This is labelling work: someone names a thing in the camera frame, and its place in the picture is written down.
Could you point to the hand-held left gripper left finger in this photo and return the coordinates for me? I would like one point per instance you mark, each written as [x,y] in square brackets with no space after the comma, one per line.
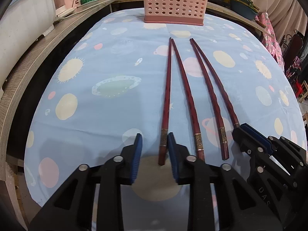
[137,158]

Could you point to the blue planet print tablecloth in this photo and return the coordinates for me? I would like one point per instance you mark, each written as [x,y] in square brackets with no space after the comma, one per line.
[108,81]

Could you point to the dark metal chair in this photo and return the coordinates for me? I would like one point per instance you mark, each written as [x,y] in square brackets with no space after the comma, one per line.
[294,53]

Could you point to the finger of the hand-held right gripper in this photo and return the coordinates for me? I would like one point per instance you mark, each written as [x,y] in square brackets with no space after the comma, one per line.
[255,133]
[245,142]

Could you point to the maroon chopstick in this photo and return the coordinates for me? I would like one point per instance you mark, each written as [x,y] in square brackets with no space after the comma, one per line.
[166,101]
[225,98]
[190,108]
[215,105]

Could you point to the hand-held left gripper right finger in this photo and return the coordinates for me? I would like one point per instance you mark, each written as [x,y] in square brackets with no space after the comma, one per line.
[173,158]

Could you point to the pink pineapple print cloth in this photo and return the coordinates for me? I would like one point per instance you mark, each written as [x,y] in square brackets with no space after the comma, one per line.
[270,41]

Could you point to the white plastic tub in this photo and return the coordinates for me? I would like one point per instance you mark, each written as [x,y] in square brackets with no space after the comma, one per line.
[21,28]

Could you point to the blue plastic basin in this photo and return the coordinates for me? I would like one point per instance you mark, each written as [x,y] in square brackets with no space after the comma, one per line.
[244,7]

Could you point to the pink perforated utensil holder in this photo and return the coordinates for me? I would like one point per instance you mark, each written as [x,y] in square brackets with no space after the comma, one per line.
[175,2]

